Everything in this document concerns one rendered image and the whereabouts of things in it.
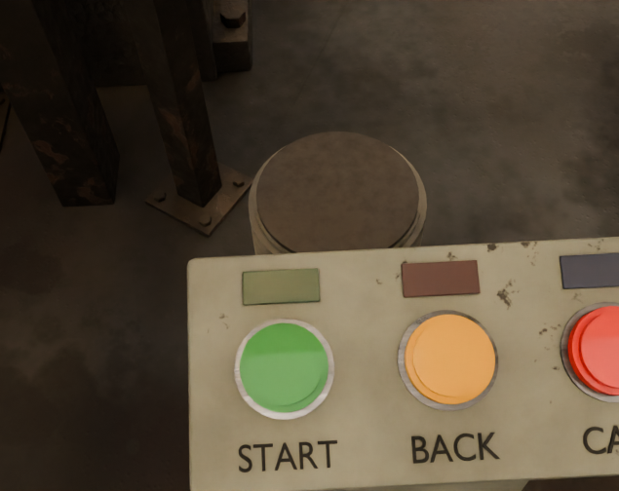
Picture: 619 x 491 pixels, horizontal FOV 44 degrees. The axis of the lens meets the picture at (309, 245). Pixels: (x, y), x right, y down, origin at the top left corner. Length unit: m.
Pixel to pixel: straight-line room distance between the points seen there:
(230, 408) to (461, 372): 0.11
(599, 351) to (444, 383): 0.07
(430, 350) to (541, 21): 1.16
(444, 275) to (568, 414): 0.08
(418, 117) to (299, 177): 0.76
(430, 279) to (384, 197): 0.15
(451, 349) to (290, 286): 0.08
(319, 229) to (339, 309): 0.14
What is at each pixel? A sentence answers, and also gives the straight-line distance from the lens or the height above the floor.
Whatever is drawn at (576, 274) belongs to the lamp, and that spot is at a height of 0.61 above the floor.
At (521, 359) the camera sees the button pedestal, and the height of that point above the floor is 0.60.
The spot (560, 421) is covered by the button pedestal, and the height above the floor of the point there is 0.59.
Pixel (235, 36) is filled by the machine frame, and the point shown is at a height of 0.07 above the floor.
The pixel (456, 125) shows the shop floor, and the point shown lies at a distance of 1.26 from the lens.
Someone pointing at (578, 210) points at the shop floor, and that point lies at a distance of 1.19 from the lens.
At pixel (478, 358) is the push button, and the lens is 0.35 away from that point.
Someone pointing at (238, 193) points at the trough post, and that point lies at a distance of 1.16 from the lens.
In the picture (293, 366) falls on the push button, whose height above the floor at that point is 0.61.
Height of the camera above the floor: 0.92
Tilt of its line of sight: 57 degrees down
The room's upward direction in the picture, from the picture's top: 3 degrees counter-clockwise
